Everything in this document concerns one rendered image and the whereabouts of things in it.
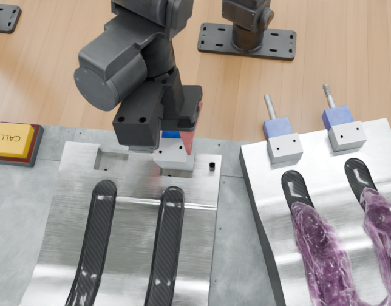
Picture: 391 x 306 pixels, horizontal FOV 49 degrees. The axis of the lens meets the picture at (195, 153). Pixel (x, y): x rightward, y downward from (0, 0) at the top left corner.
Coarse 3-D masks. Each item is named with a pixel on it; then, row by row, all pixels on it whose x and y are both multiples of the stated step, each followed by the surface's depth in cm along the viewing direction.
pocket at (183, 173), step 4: (160, 168) 69; (160, 172) 69; (164, 172) 71; (168, 172) 71; (172, 172) 71; (176, 172) 71; (180, 172) 71; (184, 172) 71; (188, 172) 71; (192, 172) 71; (168, 176) 71; (172, 176) 71; (176, 176) 71; (180, 176) 71; (184, 176) 71; (188, 176) 71
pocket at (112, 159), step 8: (104, 152) 72; (112, 152) 72; (120, 152) 72; (128, 152) 72; (96, 160) 70; (104, 160) 72; (112, 160) 72; (120, 160) 72; (96, 168) 70; (104, 168) 72; (112, 168) 72; (120, 168) 72
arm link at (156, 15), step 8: (112, 0) 46; (120, 0) 45; (128, 0) 44; (136, 0) 44; (144, 0) 43; (152, 0) 43; (160, 0) 42; (128, 8) 46; (136, 8) 45; (144, 8) 44; (152, 8) 43; (160, 8) 43; (144, 16) 45; (152, 16) 44; (160, 16) 44; (160, 24) 45
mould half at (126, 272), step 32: (64, 160) 70; (128, 160) 69; (64, 192) 68; (128, 192) 67; (160, 192) 67; (192, 192) 67; (64, 224) 66; (128, 224) 65; (192, 224) 65; (64, 256) 64; (128, 256) 64; (192, 256) 63; (32, 288) 61; (64, 288) 61; (128, 288) 61; (192, 288) 61
